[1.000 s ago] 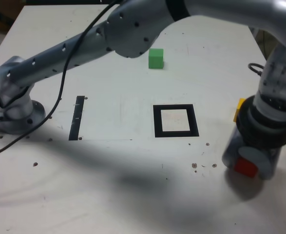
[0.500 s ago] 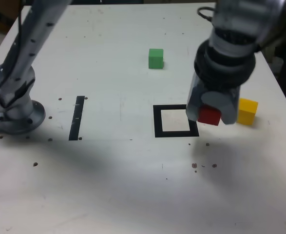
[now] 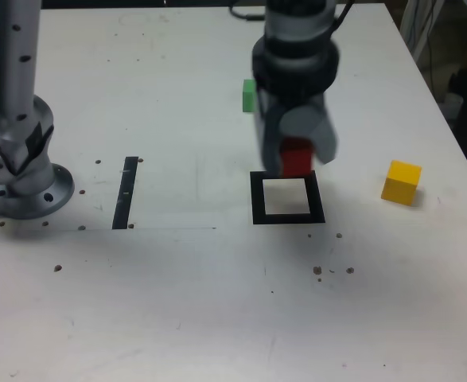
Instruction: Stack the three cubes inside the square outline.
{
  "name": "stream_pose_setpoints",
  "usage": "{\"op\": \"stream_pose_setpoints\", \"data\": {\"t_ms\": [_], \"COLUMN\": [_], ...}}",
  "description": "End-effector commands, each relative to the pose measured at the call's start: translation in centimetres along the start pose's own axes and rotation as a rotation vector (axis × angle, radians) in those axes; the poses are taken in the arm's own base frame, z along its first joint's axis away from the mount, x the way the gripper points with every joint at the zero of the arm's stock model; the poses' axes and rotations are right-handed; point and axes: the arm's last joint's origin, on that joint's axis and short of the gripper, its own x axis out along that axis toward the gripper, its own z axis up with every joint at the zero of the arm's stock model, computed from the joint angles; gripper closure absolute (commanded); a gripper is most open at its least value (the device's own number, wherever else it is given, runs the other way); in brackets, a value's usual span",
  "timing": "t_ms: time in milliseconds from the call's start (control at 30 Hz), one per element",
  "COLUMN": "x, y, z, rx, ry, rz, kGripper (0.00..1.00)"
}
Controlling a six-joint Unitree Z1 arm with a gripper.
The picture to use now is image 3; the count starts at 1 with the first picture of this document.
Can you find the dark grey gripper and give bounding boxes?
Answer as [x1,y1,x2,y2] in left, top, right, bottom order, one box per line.
[254,85,341,177]

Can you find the red cube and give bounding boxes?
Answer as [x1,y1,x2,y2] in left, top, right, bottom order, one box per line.
[279,137,314,178]

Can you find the green cube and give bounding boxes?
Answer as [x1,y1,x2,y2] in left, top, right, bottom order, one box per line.
[241,78,259,114]

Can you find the yellow cube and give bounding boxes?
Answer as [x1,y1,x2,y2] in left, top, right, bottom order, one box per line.
[380,159,423,207]

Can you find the black tape square outline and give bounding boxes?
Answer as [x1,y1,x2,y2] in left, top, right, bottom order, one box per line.
[249,170,326,226]

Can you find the black tape strip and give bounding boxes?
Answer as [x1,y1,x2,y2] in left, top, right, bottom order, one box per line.
[111,156,139,231]

